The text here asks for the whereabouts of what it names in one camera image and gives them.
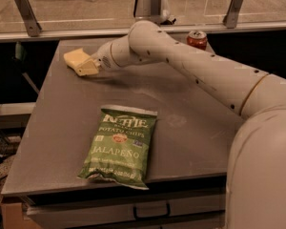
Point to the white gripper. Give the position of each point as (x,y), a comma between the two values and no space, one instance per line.
(103,58)

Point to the yellow sponge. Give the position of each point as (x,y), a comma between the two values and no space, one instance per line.
(74,58)

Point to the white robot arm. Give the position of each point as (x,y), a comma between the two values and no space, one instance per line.
(256,176)

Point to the metal railing bar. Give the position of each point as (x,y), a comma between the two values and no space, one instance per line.
(76,34)

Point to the green jalapeno chips bag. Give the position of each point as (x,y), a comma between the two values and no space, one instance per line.
(120,147)

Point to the red soda can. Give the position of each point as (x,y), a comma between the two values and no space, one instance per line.
(197,39)

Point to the left metal railing bracket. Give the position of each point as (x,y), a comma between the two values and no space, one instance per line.
(31,24)

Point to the metal railing bracket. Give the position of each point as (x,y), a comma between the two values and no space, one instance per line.
(155,10)
(31,24)
(231,17)

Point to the middle metal railing bracket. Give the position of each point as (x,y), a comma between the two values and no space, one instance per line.
(155,10)

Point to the right metal railing bracket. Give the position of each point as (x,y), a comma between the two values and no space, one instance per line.
(231,17)

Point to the grey drawer with black handle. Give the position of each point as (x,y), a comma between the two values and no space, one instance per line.
(192,210)

